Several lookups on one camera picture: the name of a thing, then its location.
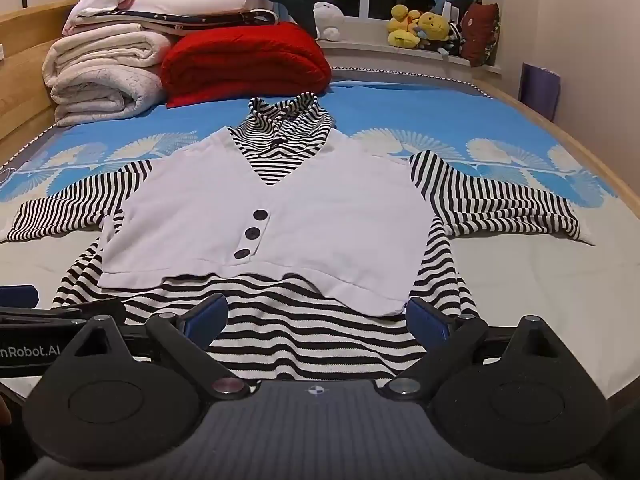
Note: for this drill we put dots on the yellow plush toy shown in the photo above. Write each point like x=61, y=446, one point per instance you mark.
x=434, y=27
x=402, y=25

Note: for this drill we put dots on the white window sill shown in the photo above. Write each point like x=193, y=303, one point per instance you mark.
x=380, y=57

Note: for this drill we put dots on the purple board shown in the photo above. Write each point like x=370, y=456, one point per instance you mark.
x=540, y=91

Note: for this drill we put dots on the dark red cushion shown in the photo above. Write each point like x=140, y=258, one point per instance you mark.
x=480, y=35

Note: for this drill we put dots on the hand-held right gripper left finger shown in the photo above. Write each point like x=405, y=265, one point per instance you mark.
x=205, y=317

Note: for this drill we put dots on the striped shirt with white vest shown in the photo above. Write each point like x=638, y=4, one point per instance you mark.
x=325, y=210

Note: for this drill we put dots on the navy patterned folded blanket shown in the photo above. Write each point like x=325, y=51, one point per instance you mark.
x=200, y=20

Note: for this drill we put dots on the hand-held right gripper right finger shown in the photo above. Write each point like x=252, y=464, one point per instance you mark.
x=425, y=320

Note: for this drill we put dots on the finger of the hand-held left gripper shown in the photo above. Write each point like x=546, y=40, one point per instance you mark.
x=20, y=295
x=60, y=312

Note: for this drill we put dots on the white folded quilt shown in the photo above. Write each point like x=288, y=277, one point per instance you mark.
x=200, y=1

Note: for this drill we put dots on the cream folded blanket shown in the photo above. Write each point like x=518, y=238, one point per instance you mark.
x=100, y=50

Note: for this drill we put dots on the white seal plush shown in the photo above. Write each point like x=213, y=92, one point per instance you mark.
x=327, y=20

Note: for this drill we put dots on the black and white striped plush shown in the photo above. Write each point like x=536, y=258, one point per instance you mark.
x=455, y=40

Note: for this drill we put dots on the red folded blanket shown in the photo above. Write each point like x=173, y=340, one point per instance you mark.
x=240, y=65

